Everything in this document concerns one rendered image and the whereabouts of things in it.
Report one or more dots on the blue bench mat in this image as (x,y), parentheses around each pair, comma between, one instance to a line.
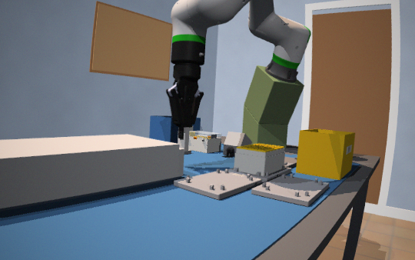
(155,222)

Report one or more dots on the blue open-top bin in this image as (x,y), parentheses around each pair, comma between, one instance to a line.
(163,129)

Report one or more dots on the yellow bin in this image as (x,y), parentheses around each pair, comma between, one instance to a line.
(325,153)

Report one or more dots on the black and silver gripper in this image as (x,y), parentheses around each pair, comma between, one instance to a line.
(185,98)

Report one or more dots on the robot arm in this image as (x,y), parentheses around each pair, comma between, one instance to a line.
(192,18)

